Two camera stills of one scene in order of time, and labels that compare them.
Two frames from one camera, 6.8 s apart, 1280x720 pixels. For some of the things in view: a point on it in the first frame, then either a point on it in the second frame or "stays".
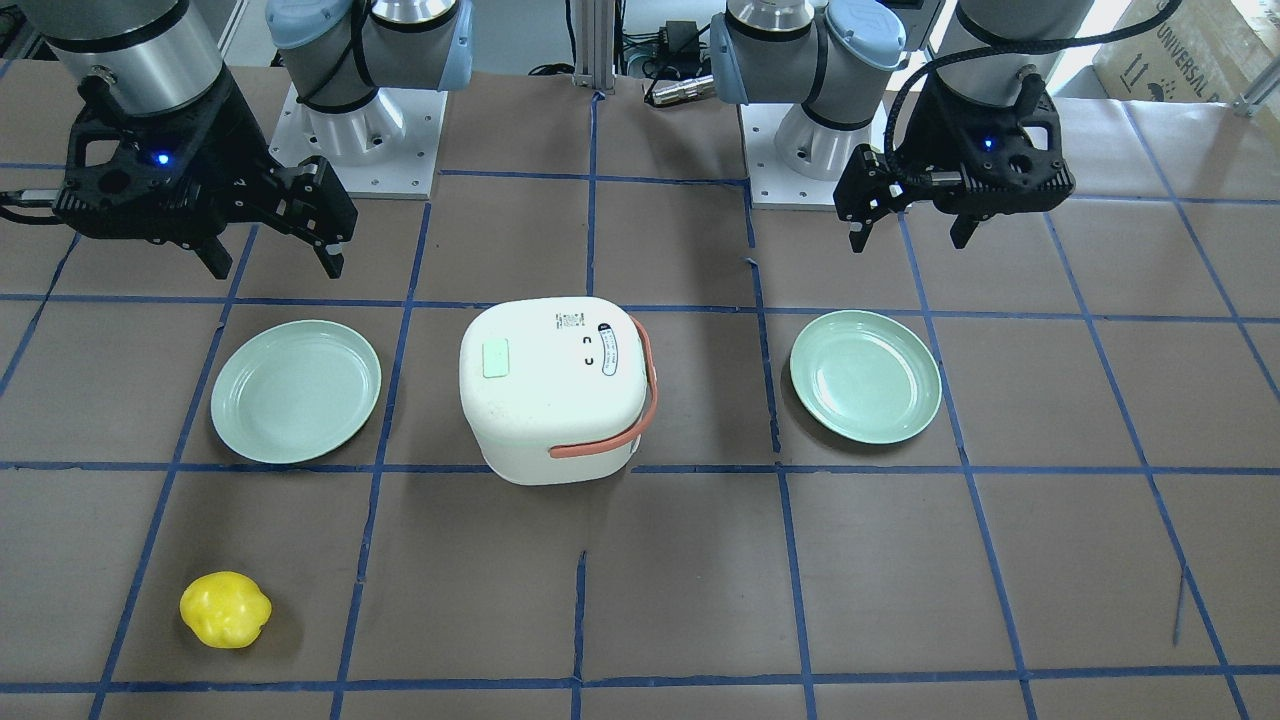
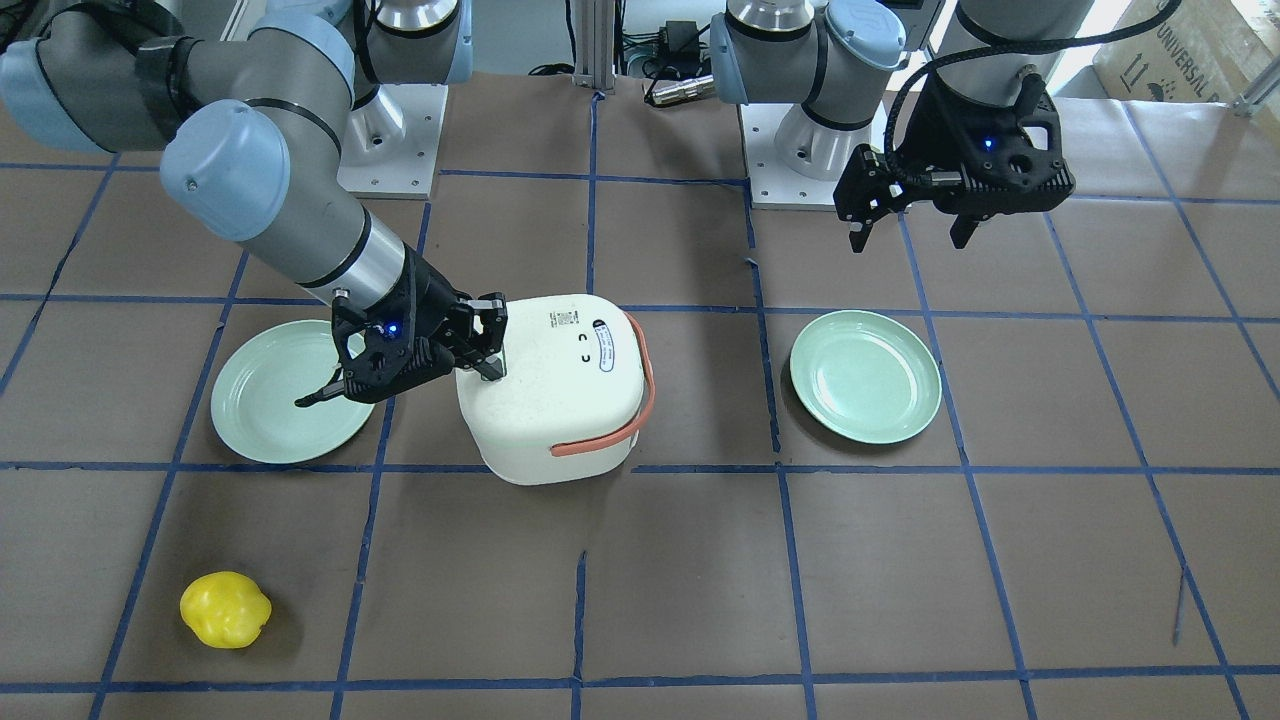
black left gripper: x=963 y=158 stays
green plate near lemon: x=292 y=391 stays
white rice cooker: x=555 y=388 stays
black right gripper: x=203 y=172 -> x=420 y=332
